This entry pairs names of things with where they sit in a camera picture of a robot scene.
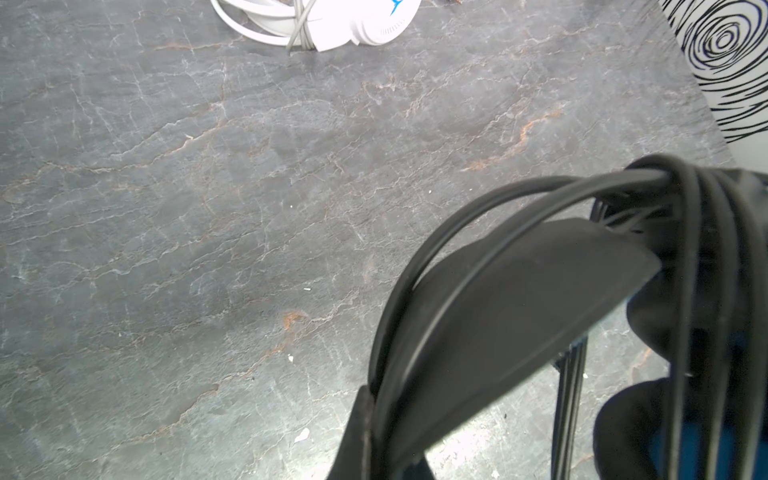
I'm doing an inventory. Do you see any black blue gaming headset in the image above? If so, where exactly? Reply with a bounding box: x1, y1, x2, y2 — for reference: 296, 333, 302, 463
368, 154, 767, 479

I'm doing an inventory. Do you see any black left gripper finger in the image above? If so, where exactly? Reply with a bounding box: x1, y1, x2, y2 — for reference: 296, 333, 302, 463
327, 385, 375, 480

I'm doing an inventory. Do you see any white gaming headset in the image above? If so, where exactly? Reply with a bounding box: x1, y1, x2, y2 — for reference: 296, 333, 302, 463
211, 0, 421, 52

